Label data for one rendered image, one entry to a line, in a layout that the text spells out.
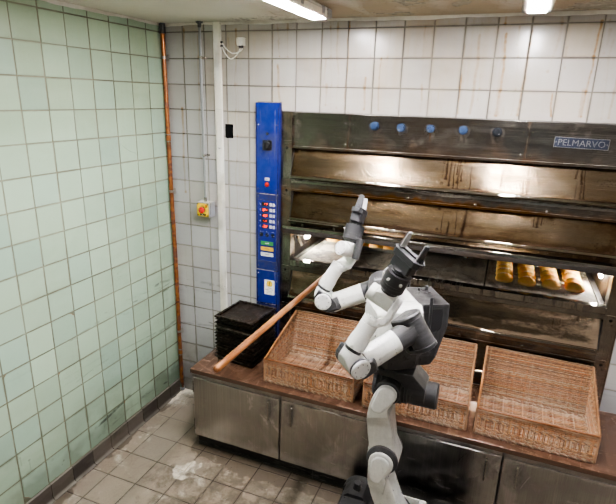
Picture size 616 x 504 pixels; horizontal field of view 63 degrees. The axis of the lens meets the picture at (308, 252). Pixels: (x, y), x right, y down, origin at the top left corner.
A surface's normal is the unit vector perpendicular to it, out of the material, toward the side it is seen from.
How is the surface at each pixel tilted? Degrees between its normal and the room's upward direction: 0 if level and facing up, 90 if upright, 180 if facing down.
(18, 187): 90
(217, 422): 90
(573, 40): 90
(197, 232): 90
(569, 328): 70
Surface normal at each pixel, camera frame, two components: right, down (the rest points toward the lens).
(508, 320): -0.35, -0.07
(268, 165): -0.37, 0.27
